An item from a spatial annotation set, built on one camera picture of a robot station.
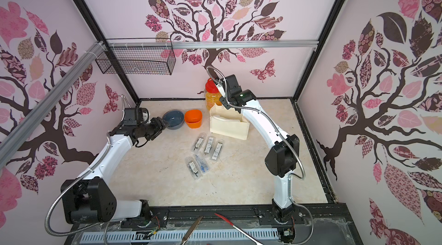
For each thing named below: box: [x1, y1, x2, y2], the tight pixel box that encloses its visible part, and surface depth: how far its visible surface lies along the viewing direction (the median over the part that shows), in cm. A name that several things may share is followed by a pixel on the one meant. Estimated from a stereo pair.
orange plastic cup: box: [184, 109, 203, 129], surface depth 106 cm
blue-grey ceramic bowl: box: [162, 109, 185, 130], surface depth 108 cm
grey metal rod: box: [180, 215, 204, 245], surface depth 72 cm
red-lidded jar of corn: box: [204, 77, 223, 110], surface depth 108 cm
